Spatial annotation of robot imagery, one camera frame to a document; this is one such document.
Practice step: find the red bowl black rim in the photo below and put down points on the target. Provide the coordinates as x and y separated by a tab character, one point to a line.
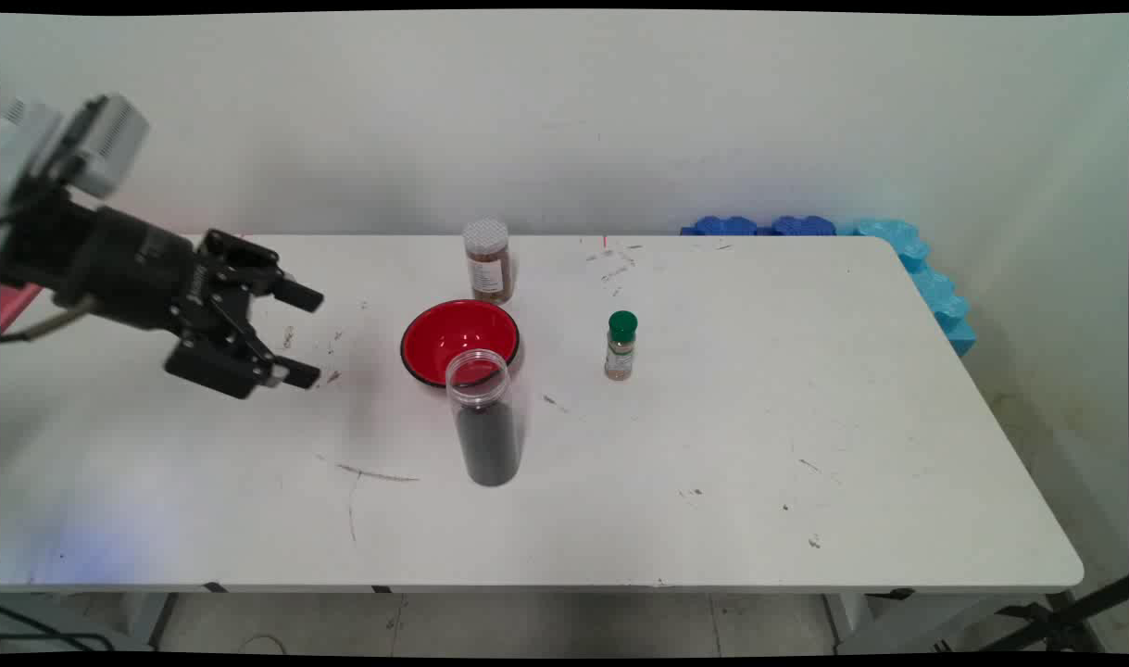
444	333

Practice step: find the clear jar with black seeds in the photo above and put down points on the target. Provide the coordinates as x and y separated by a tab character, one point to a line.
485	445

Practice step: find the dark blue foam piece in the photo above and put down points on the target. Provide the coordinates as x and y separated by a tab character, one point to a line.
723	226

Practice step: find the brown spice jar white lid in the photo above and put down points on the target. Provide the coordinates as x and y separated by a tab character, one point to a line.
490	273

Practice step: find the small spice bottle green cap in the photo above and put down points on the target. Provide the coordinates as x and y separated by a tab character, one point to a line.
620	352

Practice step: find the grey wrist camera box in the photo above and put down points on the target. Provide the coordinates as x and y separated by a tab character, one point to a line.
110	139

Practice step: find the pink box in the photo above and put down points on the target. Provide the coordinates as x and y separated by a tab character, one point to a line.
16	306

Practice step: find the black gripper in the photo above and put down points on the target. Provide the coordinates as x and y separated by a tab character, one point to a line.
110	264

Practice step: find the blue cloth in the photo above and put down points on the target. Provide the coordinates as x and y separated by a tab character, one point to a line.
803	226

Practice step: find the grey table leg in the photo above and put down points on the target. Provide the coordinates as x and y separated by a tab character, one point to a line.
147	616

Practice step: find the light blue foam mat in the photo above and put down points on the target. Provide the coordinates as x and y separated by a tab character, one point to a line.
934	287

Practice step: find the black tripod stand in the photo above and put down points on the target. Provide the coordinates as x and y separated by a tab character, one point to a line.
1055	611

